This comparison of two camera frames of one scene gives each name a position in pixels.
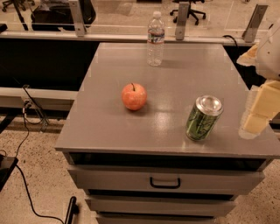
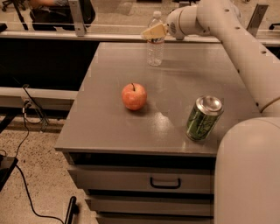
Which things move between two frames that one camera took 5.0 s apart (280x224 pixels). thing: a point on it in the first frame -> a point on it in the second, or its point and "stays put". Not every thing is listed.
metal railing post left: [78, 17] stays put
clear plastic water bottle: [156, 39] stays put
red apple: [134, 96] stays put
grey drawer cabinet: [139, 166] stays put
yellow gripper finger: [264, 104] -> [158, 31]
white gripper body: [269, 59] -> [172, 26]
